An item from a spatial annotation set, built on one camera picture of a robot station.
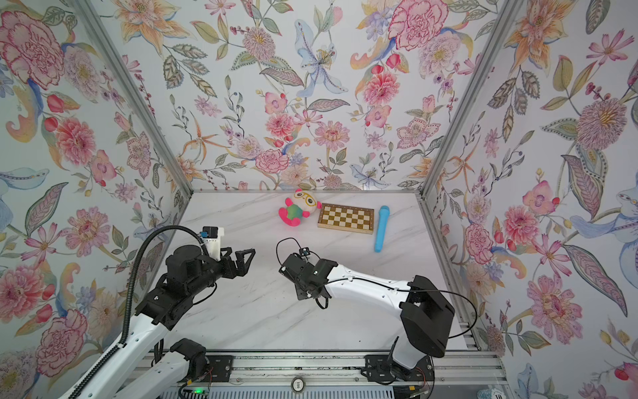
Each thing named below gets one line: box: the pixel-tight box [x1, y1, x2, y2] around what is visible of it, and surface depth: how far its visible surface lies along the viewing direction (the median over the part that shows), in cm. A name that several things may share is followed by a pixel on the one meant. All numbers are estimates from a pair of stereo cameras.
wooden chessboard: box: [317, 202, 375, 235], surface depth 109 cm
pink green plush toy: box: [278, 188, 324, 227], surface depth 110 cm
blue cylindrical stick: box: [373, 205, 391, 254], surface depth 108 cm
